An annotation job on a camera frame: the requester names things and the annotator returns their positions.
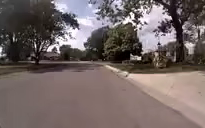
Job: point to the low building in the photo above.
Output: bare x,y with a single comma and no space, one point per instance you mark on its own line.
50,55

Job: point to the spreading leafy tree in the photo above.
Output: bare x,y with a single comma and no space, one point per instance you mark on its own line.
40,30

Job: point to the grey asphalt road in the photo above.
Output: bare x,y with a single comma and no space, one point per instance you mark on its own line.
73,96

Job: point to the bush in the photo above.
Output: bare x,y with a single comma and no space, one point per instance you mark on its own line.
160,60

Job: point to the tall dark tree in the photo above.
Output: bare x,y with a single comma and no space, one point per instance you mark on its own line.
5,30

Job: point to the pale concrete driveway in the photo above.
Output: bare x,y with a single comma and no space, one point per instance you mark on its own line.
183,90

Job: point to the distant trees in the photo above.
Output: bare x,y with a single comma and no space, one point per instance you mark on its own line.
71,53

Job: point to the dense green tree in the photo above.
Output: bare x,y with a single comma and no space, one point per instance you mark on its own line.
122,42

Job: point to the grass lawn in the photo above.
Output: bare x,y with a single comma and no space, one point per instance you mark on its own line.
156,67

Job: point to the concrete kerb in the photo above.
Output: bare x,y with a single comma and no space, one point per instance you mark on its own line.
117,70

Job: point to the large dark-trunked tree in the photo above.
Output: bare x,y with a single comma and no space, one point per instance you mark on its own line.
179,40

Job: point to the dark tree behind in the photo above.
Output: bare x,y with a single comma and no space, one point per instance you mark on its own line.
96,43

